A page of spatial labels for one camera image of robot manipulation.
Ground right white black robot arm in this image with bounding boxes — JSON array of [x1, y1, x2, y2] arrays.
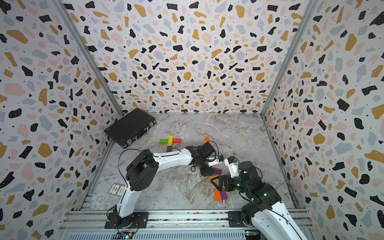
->
[[211, 161, 307, 240]]

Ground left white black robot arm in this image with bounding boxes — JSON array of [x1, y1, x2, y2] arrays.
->
[[105, 142, 224, 230]]

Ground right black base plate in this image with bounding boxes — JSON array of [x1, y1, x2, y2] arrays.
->
[[228, 210, 267, 230]]

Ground small printed card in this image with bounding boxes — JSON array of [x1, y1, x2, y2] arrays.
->
[[108, 183, 126, 197]]

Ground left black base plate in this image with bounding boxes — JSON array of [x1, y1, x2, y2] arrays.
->
[[105, 211, 149, 230]]

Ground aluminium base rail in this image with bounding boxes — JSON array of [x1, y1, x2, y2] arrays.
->
[[58, 208, 316, 240]]

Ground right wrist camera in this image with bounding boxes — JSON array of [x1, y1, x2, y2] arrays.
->
[[224, 156, 239, 178]]

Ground black flat case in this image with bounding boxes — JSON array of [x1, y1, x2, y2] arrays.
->
[[105, 108, 157, 149]]

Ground orange short block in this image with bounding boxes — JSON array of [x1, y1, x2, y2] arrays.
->
[[214, 189, 221, 202]]

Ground yellow long block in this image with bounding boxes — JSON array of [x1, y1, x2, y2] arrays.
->
[[167, 136, 173, 147]]

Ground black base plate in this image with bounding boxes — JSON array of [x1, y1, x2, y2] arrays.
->
[[228, 210, 267, 230], [105, 211, 149, 230]]

